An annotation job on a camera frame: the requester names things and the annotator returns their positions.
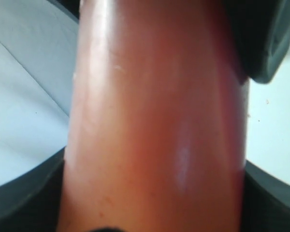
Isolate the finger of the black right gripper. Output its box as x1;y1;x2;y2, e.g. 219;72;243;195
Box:
223;0;290;84

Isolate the grey backdrop cloth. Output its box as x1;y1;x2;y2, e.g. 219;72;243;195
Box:
0;0;78;185

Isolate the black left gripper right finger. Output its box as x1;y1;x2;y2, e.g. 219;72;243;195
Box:
239;160;290;232

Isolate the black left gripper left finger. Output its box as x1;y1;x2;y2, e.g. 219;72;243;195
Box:
0;149;64;232

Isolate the red sauce squeeze bottle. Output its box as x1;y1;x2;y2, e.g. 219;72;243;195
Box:
57;0;249;232

